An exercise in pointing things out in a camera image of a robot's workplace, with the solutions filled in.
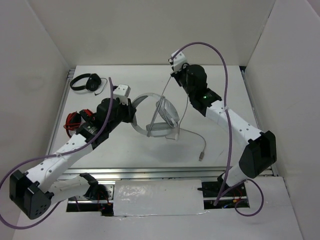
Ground grey headphone cable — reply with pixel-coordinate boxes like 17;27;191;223
146;74;208;162

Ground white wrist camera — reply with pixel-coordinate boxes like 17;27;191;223
113;84;131;105
168;50;188;73

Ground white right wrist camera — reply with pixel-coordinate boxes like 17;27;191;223
168;50;188;73

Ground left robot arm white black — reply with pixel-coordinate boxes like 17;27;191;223
9;97;136;220

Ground white foil-covered panel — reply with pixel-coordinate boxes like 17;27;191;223
113;179;205;217

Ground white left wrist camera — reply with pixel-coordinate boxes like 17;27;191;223
113;84;131;105

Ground red black headphones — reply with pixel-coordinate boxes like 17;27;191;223
63;109;93;138

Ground front aluminium rail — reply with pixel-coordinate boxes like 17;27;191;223
58;167;225;181

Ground white over-ear headphones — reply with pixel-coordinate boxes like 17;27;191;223
131;92;180;138

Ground black on-ear headphones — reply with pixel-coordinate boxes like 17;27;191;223
69;73;108;96

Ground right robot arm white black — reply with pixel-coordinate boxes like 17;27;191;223
171;63;277;196

